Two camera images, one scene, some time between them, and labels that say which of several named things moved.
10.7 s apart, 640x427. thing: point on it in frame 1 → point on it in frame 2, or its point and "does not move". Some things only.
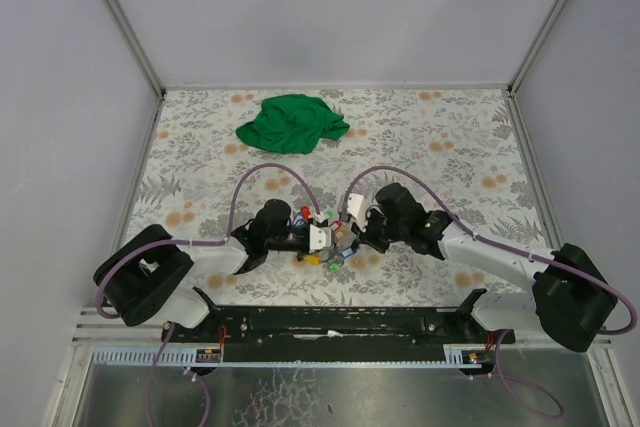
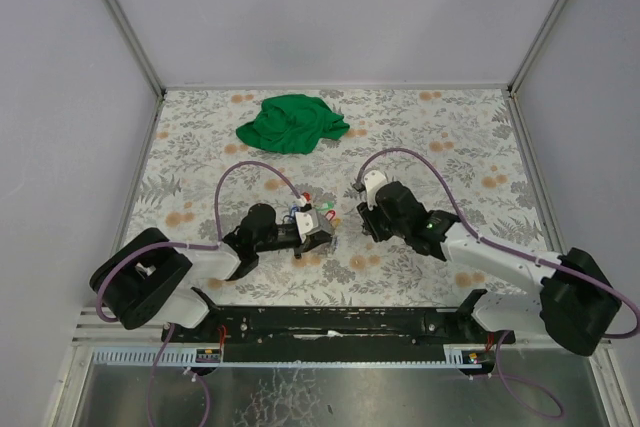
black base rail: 341,329 does not move
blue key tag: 298,221 → 294,208
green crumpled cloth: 293,124 does not move
